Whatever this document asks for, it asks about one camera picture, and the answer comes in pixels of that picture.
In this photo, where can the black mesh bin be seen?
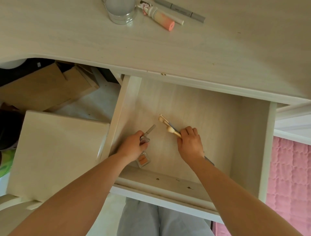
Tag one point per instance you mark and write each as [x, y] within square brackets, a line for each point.
[9, 128]

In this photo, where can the light wooden table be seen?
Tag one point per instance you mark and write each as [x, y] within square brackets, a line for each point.
[97, 41]

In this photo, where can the pink single eyeshadow pan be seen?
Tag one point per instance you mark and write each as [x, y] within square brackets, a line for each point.
[145, 139]

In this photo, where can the white chair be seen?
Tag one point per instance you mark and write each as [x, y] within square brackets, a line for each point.
[60, 153]

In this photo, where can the person's left hand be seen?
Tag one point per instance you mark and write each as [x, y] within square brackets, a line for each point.
[132, 148]

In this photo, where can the person's right hand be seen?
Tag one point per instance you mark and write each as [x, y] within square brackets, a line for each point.
[192, 146]

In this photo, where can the white wardrobe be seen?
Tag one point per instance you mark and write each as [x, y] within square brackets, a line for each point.
[291, 124]

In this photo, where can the white basin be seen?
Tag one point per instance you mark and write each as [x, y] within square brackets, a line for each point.
[12, 63]

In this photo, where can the glass lid with green rim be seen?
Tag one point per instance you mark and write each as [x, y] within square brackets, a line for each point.
[6, 161]

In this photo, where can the grey slim eyeliner pencil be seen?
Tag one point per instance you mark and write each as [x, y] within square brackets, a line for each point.
[150, 129]

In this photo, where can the white drawer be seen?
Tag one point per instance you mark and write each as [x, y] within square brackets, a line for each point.
[194, 109]

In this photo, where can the person's right forearm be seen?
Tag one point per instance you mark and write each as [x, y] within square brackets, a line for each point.
[238, 201]

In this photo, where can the orange single eyeshadow pan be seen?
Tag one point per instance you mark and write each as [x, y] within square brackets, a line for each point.
[143, 160]

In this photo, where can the light grey trousers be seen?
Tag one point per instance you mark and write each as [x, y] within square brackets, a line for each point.
[141, 221]

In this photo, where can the silver round cushion compact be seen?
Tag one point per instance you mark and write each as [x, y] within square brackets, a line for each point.
[120, 9]

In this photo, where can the brown cardboard box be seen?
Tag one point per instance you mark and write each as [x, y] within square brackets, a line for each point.
[41, 90]

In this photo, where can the person's left forearm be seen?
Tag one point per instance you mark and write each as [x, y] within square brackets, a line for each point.
[73, 201]

